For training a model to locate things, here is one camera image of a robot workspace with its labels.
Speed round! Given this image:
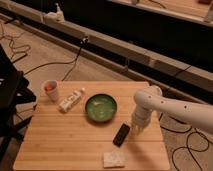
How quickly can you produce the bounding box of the green bowl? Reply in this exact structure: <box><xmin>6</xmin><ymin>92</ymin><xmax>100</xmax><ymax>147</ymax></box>
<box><xmin>85</xmin><ymin>94</ymin><xmax>117</xmax><ymax>123</ymax></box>

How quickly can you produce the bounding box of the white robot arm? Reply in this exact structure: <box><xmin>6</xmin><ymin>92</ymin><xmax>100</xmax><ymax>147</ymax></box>
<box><xmin>131</xmin><ymin>86</ymin><xmax>213</xmax><ymax>135</ymax></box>

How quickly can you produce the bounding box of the white object on rail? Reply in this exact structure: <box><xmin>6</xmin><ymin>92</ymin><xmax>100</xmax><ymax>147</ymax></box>
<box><xmin>45</xmin><ymin>4</ymin><xmax>65</xmax><ymax>22</ymax></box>

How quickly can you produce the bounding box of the white sponge pad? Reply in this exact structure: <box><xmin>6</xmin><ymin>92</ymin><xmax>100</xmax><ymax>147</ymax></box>
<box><xmin>103</xmin><ymin>151</ymin><xmax>126</xmax><ymax>168</ymax></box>

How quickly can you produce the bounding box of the black cables right floor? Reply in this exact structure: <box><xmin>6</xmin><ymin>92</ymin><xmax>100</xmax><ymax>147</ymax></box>
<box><xmin>158</xmin><ymin>113</ymin><xmax>213</xmax><ymax>171</ymax></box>

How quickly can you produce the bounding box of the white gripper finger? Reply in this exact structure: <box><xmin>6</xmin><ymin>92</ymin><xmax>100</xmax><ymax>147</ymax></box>
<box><xmin>132</xmin><ymin>126</ymin><xmax>143</xmax><ymax>136</ymax></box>

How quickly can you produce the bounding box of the white cup with red contents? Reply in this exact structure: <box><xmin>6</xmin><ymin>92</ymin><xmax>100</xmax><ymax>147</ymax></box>
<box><xmin>42</xmin><ymin>80</ymin><xmax>59</xmax><ymax>102</ymax></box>

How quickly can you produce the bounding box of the black chair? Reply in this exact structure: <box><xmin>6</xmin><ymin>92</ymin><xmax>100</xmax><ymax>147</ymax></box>
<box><xmin>0</xmin><ymin>44</ymin><xmax>36</xmax><ymax>162</ymax></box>

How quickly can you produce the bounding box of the black eraser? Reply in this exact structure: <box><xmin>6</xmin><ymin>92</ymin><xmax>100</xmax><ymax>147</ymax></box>
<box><xmin>113</xmin><ymin>124</ymin><xmax>130</xmax><ymax>147</ymax></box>

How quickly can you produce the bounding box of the black cable on floor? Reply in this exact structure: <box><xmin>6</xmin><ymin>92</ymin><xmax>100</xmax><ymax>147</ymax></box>
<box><xmin>23</xmin><ymin>36</ymin><xmax>90</xmax><ymax>82</ymax></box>

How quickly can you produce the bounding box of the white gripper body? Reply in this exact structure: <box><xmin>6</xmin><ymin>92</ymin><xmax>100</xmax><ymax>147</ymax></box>
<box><xmin>131</xmin><ymin>107</ymin><xmax>152</xmax><ymax>129</ymax></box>

